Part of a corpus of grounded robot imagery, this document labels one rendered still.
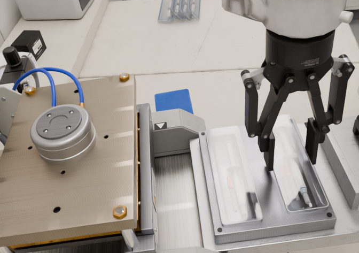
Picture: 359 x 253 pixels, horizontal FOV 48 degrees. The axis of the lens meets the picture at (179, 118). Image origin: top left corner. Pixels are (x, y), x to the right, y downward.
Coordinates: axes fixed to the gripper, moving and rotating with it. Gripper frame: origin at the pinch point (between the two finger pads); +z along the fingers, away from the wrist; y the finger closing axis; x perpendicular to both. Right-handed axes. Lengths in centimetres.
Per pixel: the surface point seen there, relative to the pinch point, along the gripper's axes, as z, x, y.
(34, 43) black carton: 19, 74, -58
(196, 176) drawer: 6.6, 2.4, -14.2
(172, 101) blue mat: 29, 48, -18
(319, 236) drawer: 6.7, -10.8, 1.2
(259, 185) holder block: 4.1, -3.0, -5.2
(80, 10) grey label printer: 21, 95, -46
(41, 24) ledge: 24, 96, -62
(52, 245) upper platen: 0.5, -10.2, -33.9
